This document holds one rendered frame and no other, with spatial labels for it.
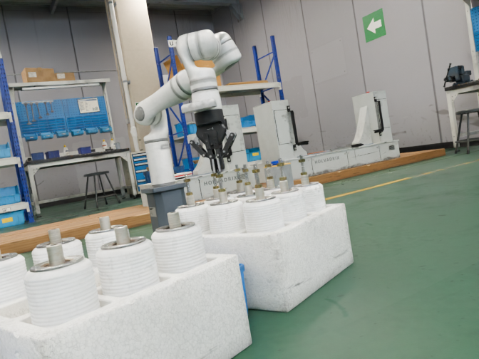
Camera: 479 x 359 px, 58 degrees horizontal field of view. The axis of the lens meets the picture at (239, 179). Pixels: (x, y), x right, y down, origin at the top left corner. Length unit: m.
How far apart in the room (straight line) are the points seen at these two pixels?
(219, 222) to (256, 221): 0.12
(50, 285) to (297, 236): 0.60
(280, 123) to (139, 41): 4.54
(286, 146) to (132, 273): 3.28
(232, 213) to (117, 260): 0.45
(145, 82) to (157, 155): 6.17
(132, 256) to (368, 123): 4.23
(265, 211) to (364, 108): 3.88
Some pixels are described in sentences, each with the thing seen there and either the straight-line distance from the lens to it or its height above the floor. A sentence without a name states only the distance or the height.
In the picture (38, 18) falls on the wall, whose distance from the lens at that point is 10.12.
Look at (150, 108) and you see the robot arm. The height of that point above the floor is 0.59.
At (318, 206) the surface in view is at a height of 0.19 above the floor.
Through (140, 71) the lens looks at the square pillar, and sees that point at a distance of 7.84.
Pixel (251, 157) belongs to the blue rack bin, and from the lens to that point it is 6.77.
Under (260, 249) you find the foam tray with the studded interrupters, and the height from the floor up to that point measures 0.15.
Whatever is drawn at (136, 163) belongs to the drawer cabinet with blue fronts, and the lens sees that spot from 6.74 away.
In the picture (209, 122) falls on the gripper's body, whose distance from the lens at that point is 1.11.
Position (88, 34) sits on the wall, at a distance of 10.20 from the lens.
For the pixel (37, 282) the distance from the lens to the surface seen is 0.68.
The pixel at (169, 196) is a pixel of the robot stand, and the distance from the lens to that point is 1.66.
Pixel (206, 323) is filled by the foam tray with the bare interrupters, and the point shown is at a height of 0.09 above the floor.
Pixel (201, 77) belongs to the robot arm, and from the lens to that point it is 1.12.
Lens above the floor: 0.36
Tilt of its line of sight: 3 degrees down
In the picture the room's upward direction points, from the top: 9 degrees counter-clockwise
